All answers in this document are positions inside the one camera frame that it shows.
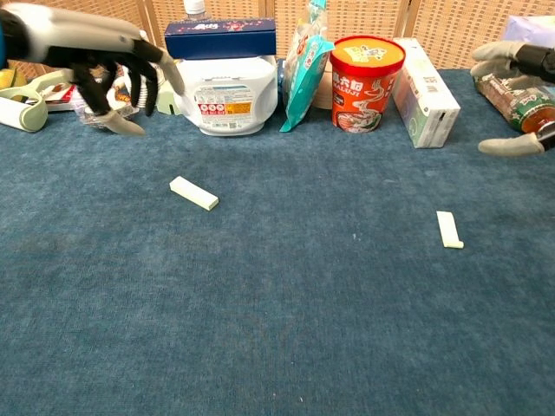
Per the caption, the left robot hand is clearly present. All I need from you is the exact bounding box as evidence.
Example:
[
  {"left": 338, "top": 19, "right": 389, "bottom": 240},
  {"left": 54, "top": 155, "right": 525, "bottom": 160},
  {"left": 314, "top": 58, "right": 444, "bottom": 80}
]
[{"left": 0, "top": 3, "right": 186, "bottom": 138}]

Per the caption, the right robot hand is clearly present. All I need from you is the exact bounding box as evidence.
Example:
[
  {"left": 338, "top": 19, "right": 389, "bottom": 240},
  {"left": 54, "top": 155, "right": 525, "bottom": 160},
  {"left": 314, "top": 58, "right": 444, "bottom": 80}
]
[{"left": 470, "top": 40, "right": 555, "bottom": 158}]

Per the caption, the single green sticky note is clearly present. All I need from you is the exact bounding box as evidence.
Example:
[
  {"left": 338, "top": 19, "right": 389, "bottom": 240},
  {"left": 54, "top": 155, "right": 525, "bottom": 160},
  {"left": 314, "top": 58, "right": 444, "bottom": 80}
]
[{"left": 436, "top": 210, "right": 465, "bottom": 250}]

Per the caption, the green sticky note pad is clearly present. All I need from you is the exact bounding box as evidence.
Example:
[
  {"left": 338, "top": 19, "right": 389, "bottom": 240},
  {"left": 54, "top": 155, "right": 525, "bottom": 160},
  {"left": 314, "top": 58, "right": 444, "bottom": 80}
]
[{"left": 169, "top": 175, "right": 220, "bottom": 212}]

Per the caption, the white blue soft pack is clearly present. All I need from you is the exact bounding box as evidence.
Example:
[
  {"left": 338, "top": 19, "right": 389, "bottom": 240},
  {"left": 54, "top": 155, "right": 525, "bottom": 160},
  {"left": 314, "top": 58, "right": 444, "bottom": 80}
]
[{"left": 505, "top": 15, "right": 555, "bottom": 49}]

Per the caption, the green tea bottle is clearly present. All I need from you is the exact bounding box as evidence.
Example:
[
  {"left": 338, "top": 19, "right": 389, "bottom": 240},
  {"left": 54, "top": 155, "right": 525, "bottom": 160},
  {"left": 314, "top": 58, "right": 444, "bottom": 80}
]
[{"left": 474, "top": 72, "right": 555, "bottom": 136}]

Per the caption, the red white small box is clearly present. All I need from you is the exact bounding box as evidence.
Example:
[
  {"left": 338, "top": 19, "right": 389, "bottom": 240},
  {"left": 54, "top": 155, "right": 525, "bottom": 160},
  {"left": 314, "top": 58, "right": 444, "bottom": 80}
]
[{"left": 42, "top": 81, "right": 79, "bottom": 113}]

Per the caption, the clear purple plastic box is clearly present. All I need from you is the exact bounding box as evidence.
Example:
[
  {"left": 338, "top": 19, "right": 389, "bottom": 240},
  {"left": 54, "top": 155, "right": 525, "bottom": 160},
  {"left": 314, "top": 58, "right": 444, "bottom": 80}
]
[{"left": 69, "top": 84, "right": 90, "bottom": 117}]

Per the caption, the wicker folding screen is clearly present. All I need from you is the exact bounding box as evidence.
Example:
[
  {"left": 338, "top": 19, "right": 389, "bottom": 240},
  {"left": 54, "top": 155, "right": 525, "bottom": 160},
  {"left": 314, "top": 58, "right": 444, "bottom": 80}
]
[{"left": 0, "top": 0, "right": 555, "bottom": 81}]

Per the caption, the yellow sponge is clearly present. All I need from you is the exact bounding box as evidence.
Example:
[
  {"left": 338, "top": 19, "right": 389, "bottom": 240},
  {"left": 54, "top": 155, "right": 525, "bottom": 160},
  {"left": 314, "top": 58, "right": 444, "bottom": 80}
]
[{"left": 0, "top": 64, "right": 27, "bottom": 90}]

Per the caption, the small brown snack packet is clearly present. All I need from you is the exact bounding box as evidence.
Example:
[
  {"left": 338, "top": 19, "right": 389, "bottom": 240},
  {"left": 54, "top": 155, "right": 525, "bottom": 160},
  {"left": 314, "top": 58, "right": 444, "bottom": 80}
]
[{"left": 108, "top": 76, "right": 132, "bottom": 106}]

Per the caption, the green white lint roller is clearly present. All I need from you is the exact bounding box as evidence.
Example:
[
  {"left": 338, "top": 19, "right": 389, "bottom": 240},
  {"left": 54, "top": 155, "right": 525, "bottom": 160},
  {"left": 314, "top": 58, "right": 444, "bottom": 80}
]
[{"left": 0, "top": 68, "right": 79, "bottom": 133}]

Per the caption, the white long tissue box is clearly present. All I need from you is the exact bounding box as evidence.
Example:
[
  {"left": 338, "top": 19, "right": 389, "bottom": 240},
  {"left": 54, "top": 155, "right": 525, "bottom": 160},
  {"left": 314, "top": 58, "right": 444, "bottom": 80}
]
[{"left": 392, "top": 37, "right": 461, "bottom": 149}]

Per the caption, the white paper cup stack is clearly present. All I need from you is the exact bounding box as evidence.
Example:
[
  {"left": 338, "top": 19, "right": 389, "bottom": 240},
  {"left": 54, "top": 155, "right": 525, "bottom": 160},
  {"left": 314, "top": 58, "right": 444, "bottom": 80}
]
[{"left": 121, "top": 64, "right": 167, "bottom": 108}]

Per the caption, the pale green holder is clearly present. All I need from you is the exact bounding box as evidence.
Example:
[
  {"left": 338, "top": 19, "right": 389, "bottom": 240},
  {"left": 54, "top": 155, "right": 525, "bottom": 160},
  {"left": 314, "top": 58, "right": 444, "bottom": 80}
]
[{"left": 155, "top": 80, "right": 183, "bottom": 116}]

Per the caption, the clear water bottle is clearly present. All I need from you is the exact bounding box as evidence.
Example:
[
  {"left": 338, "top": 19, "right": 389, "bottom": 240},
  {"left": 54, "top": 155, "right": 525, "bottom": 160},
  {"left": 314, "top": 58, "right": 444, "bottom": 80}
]
[{"left": 182, "top": 0, "right": 212, "bottom": 23}]

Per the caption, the red instant noodle cup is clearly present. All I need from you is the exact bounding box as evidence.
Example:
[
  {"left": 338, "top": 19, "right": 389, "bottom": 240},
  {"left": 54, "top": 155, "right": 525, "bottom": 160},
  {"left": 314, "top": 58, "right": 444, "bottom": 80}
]
[{"left": 329, "top": 35, "right": 407, "bottom": 133}]

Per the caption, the navy blue long box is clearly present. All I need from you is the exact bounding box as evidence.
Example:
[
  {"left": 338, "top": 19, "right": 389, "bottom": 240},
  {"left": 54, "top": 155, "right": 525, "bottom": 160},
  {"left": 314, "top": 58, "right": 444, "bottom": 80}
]
[{"left": 164, "top": 16, "right": 278, "bottom": 61}]

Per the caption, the teal snack bag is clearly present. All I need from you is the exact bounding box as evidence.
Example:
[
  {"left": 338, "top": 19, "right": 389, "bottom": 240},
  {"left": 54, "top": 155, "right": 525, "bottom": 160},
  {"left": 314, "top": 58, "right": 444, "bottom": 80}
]
[{"left": 279, "top": 0, "right": 336, "bottom": 133}]

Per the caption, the blue small pack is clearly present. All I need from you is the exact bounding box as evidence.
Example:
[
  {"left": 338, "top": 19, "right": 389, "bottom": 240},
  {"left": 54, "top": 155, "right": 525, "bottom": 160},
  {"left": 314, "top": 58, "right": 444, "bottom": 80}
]
[{"left": 275, "top": 58, "right": 290, "bottom": 105}]

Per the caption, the blue tablecloth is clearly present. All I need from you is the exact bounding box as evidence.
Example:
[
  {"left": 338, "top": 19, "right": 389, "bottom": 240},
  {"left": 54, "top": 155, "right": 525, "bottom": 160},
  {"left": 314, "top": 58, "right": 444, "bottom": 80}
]
[{"left": 0, "top": 68, "right": 555, "bottom": 416}]

